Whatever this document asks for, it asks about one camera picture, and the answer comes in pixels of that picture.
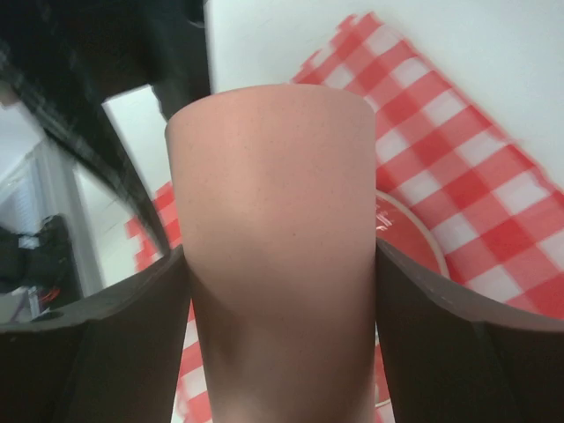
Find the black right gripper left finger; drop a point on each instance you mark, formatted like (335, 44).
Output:
(111, 357)

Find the red white checkered cloth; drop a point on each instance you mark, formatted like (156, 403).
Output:
(496, 217)

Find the red teal ceramic plate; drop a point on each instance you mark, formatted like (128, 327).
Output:
(410, 238)

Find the salmon pink plastic cup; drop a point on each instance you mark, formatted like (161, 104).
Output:
(274, 187)

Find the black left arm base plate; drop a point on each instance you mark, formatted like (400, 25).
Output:
(44, 259)

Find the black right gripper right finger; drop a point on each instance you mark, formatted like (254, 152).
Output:
(452, 355)

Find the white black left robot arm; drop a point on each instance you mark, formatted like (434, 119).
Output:
(64, 59)

